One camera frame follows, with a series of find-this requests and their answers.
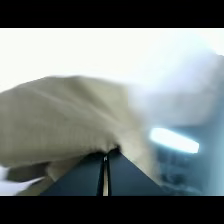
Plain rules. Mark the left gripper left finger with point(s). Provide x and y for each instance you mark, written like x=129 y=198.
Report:
x=80 y=180

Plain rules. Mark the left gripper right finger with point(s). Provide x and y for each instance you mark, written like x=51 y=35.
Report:
x=130 y=180

